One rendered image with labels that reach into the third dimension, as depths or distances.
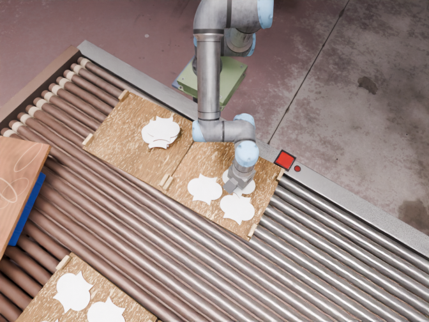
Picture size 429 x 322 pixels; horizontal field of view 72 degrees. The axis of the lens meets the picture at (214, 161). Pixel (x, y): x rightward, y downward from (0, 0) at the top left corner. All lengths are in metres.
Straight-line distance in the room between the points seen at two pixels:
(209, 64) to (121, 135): 0.60
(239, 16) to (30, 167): 0.95
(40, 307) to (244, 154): 0.90
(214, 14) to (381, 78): 2.35
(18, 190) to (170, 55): 1.94
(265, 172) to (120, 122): 0.69
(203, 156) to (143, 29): 2.06
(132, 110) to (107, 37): 1.78
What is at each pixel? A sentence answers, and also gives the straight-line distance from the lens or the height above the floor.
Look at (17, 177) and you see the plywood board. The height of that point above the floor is 1.04.
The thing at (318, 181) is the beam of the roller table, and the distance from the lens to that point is 1.37.
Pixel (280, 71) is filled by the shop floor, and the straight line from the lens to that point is 2.84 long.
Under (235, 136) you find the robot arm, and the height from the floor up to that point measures 1.22.
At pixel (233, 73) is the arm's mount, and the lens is 1.53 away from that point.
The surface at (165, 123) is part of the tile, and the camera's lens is 1.34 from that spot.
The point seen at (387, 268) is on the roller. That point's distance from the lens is 1.39.
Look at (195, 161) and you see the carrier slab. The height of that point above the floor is 0.94.
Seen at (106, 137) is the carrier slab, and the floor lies 0.94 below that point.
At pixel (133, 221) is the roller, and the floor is 0.92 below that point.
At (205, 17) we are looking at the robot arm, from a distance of 0.97.
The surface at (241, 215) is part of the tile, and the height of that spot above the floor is 0.94.
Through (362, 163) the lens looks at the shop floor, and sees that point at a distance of 2.60.
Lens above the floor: 2.12
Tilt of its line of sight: 67 degrees down
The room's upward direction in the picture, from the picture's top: 3 degrees clockwise
